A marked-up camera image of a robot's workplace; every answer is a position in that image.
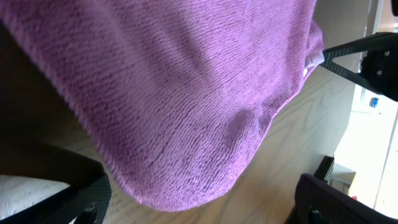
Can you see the purple microfiber cloth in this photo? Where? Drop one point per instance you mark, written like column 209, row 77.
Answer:
column 177, row 95

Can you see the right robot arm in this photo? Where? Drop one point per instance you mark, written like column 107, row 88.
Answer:
column 372, row 21

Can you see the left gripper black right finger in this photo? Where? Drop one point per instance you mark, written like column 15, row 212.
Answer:
column 318, row 202

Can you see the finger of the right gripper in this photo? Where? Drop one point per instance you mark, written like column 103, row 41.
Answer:
column 348, row 59

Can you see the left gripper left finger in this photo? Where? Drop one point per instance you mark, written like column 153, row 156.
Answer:
column 85, row 200

